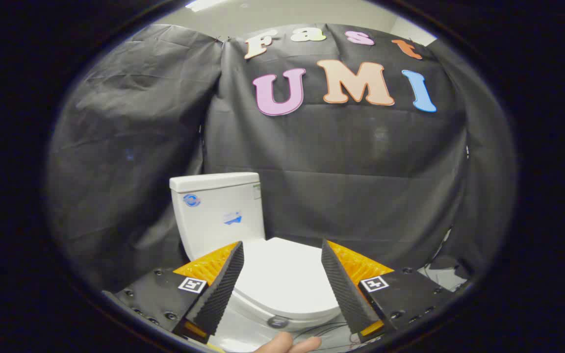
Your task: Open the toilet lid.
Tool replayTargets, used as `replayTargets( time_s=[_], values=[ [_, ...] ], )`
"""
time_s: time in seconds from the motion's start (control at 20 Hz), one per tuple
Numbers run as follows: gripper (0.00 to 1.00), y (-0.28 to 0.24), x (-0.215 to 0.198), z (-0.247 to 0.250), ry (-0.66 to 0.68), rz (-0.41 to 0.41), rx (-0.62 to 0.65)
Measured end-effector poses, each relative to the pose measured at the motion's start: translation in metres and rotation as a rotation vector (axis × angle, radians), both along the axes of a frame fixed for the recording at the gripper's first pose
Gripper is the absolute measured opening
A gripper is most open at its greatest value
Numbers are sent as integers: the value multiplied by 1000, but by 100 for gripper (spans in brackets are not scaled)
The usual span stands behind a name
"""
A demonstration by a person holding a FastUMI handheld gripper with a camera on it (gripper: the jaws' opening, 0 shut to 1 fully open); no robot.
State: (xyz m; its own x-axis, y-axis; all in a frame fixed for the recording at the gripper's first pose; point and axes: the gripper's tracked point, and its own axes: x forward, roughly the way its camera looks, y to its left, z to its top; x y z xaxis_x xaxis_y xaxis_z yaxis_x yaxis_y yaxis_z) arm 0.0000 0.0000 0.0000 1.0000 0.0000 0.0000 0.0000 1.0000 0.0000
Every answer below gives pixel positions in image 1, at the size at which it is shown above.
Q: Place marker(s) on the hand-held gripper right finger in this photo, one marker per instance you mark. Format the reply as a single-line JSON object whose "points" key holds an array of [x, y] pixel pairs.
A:
{"points": [[344, 289]]}

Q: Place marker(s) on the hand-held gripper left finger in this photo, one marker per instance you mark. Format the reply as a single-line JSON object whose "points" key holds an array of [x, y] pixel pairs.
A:
{"points": [[223, 289]]}

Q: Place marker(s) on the white toilet lid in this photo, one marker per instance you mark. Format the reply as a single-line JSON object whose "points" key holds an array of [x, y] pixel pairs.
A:
{"points": [[282, 274]]}

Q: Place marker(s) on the black backdrop cloth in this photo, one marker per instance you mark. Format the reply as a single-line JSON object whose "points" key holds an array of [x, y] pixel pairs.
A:
{"points": [[336, 171]]}

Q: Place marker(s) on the ceiling light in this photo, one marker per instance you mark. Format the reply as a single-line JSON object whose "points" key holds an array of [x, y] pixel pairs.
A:
{"points": [[204, 4]]}

